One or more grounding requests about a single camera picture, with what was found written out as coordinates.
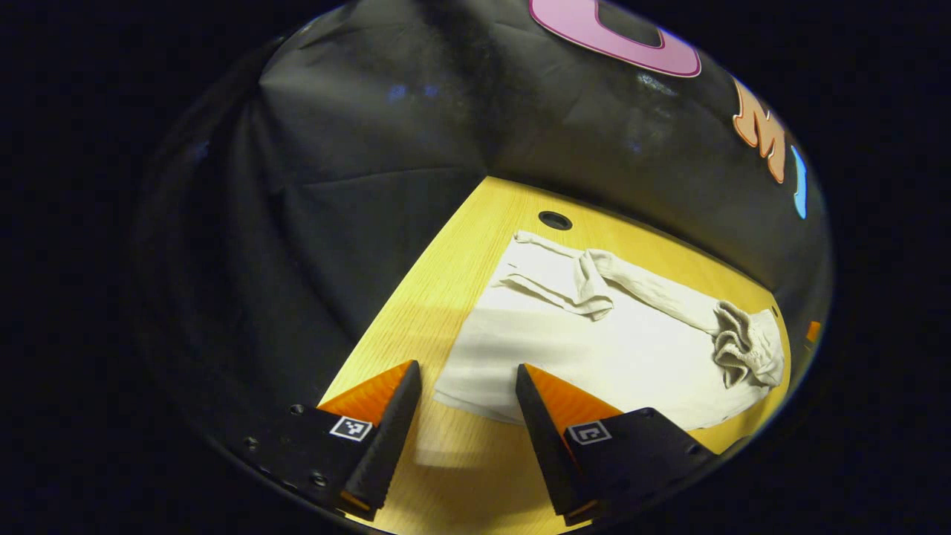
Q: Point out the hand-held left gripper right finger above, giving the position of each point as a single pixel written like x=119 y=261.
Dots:
x=546 y=446

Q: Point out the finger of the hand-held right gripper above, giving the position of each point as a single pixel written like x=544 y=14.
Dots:
x=813 y=332

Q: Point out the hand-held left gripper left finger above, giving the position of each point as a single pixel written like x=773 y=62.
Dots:
x=390 y=438

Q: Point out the white jeans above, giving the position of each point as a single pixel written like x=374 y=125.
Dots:
x=594 y=357

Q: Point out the black backdrop cloth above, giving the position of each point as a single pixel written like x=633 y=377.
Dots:
x=371 y=148

